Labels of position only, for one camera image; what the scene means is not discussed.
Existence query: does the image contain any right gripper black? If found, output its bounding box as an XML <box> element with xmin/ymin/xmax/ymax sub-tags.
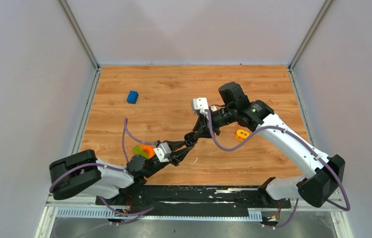
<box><xmin>192</xmin><ymin>105</ymin><xmax>236</xmax><ymax>139</ymax></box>

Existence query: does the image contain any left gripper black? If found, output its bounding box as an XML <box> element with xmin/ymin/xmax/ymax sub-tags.
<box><xmin>144</xmin><ymin>139</ymin><xmax>195</xmax><ymax>179</ymax></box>

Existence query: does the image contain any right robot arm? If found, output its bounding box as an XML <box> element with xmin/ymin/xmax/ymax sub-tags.
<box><xmin>191</xmin><ymin>82</ymin><xmax>350</xmax><ymax>211</ymax></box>

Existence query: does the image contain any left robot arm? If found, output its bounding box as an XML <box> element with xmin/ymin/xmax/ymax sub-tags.
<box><xmin>49</xmin><ymin>140</ymin><xmax>195</xmax><ymax>205</ymax></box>

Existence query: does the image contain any orange green toy block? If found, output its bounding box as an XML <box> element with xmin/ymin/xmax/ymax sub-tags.
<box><xmin>133</xmin><ymin>145</ymin><xmax>156</xmax><ymax>159</ymax></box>

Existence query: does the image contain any blue toy block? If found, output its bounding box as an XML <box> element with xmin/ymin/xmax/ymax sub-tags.
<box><xmin>126</xmin><ymin>90</ymin><xmax>139</xmax><ymax>104</ymax></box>

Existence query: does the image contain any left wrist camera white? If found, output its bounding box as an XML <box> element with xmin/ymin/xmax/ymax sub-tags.
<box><xmin>154</xmin><ymin>142</ymin><xmax>172</xmax><ymax>163</ymax></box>

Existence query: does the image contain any yellow orange toy ring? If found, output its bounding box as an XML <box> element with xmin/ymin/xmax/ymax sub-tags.
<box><xmin>235</xmin><ymin>129</ymin><xmax>251</xmax><ymax>142</ymax></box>

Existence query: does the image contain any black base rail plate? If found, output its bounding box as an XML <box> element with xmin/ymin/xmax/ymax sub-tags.
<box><xmin>105</xmin><ymin>185</ymin><xmax>291</xmax><ymax>218</ymax></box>

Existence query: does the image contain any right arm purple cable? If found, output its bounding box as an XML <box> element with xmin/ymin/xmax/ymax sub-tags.
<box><xmin>205</xmin><ymin>110</ymin><xmax>351</xmax><ymax>230</ymax></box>

